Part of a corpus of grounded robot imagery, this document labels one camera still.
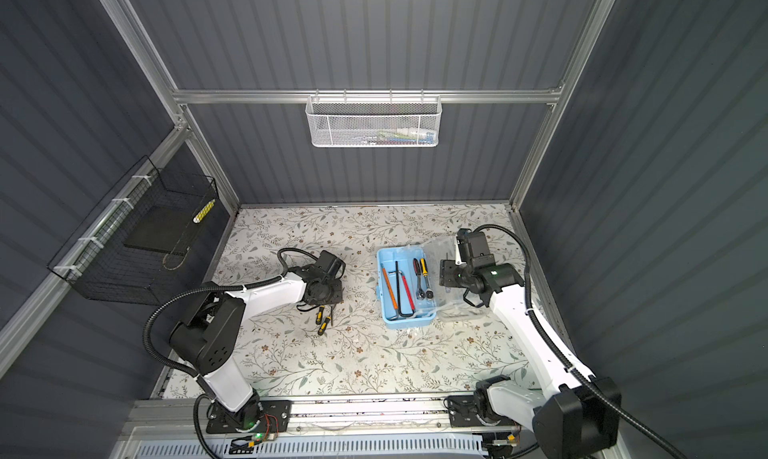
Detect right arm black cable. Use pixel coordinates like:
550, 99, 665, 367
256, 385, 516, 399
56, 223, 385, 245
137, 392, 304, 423
473, 223, 691, 459

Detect yellow black small screwdriver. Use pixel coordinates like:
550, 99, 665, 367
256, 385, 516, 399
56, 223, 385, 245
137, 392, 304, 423
315, 305, 334, 336

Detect light blue plastic toolbox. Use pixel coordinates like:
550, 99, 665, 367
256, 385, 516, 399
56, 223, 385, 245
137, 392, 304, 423
376, 235, 485, 330

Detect white perforated front panel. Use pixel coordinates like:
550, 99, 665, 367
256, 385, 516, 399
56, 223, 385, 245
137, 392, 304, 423
134, 434, 490, 459

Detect white wire mesh basket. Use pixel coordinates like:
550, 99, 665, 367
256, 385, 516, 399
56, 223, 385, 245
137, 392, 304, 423
305, 98, 443, 148

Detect yellow green marker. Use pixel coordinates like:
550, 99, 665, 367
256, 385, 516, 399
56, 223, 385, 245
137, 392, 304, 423
193, 199, 216, 224

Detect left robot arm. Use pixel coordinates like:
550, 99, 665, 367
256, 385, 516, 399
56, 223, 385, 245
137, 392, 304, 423
169, 248, 346, 434

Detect items in white basket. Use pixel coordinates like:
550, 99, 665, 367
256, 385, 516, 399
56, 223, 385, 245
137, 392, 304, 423
356, 127, 438, 146

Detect black pad in basket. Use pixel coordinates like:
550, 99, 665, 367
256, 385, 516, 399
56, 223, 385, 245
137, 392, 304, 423
123, 206, 202, 256

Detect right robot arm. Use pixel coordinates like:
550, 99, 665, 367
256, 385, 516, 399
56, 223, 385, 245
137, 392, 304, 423
440, 226, 621, 458

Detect large black hex key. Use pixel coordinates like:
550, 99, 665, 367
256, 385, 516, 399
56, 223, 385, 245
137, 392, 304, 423
393, 261, 414, 318

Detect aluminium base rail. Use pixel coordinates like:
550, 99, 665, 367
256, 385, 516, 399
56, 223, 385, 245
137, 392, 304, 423
122, 392, 613, 439

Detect black wire basket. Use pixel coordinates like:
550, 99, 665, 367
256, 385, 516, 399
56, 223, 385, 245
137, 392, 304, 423
48, 162, 219, 305

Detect orange handled hex key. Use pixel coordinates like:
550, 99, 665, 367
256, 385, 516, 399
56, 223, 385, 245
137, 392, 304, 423
381, 267, 398, 313

